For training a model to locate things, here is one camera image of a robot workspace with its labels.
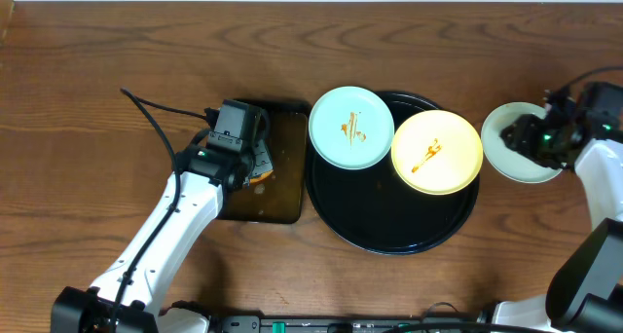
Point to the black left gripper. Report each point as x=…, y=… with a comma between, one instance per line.
x=254, y=165

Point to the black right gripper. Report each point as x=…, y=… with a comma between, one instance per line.
x=521, y=138

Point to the light green plate orange smear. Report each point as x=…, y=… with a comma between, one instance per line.
x=509, y=163

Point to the light green plate ketchup streaks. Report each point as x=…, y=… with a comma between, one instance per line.
x=351, y=128

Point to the yellow plate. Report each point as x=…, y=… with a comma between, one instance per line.
x=437, y=152

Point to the orange green scrub sponge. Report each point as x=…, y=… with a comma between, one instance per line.
x=261, y=177

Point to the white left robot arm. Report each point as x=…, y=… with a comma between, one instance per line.
x=129, y=295

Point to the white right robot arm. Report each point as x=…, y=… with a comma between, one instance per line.
x=585, y=295

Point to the black rectangular water tray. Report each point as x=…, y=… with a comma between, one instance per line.
x=277, y=197

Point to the round black tray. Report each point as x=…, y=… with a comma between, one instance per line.
x=372, y=208

